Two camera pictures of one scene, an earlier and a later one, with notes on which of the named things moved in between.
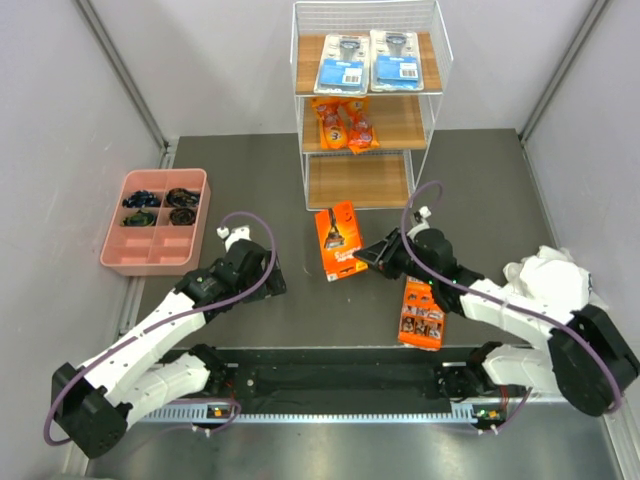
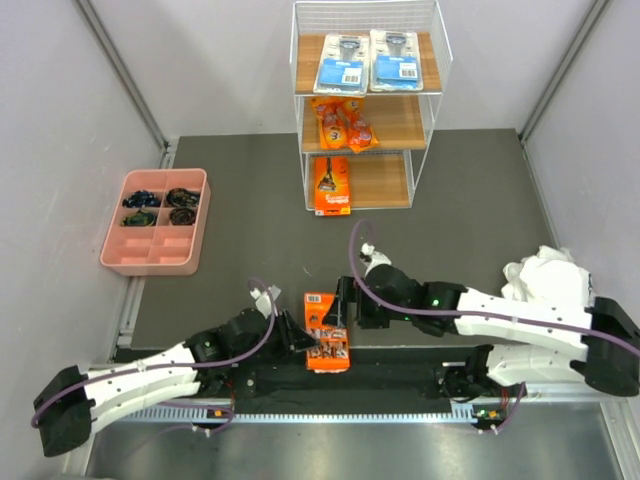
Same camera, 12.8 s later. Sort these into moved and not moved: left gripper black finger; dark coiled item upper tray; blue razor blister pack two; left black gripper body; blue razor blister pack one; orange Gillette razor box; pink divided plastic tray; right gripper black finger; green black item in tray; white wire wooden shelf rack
Moved: orange Gillette razor box; left gripper black finger; right gripper black finger; left black gripper body
Not moved: dark coiled item upper tray; white wire wooden shelf rack; blue razor blister pack two; pink divided plastic tray; green black item in tray; blue razor blister pack one
